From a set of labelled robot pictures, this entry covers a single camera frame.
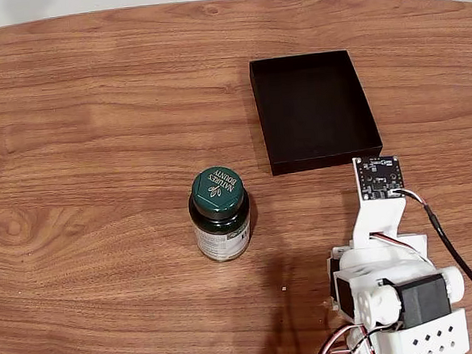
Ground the shallow black cardboard box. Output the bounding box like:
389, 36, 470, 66
247, 47, 386, 178

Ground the camera board on white mount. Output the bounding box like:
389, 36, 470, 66
347, 153, 412, 251

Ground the green pill bottle white label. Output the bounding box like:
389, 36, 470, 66
185, 164, 255, 264

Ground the red white black servo wire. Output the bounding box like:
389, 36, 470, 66
314, 319, 407, 354
368, 227, 434, 272

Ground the black camera cable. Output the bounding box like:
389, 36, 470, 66
390, 183, 472, 354

